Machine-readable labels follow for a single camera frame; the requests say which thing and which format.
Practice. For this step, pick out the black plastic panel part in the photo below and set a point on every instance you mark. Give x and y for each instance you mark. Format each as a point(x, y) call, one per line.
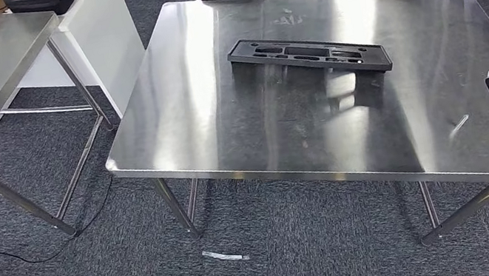
point(310, 54)

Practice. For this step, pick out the white floor strip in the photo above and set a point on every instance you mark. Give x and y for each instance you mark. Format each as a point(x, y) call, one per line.
point(224, 256)

